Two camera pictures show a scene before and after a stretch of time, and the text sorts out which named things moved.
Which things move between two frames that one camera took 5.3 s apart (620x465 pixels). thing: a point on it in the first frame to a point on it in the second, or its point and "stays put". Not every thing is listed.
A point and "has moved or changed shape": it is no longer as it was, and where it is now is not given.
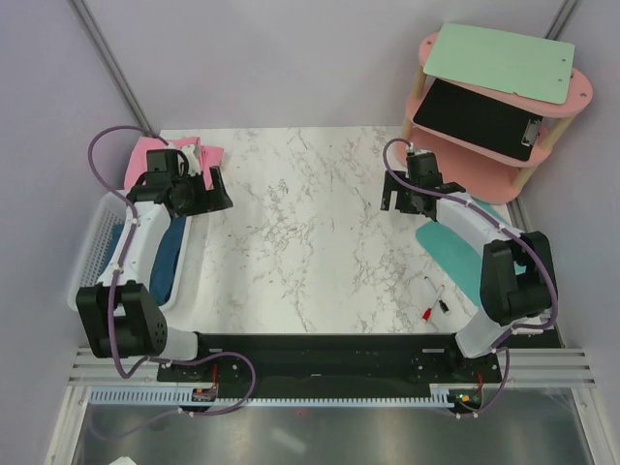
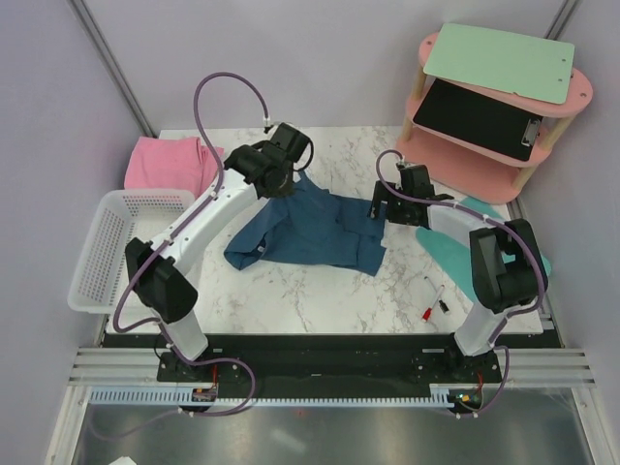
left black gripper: x=211 y=201 to x=289 y=190
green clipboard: x=530 y=66 stays put
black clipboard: x=479 y=121 stays put
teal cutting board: x=462 y=262 stays put
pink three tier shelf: x=482 y=173 stays put
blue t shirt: x=166 y=265 has moved or changed shape
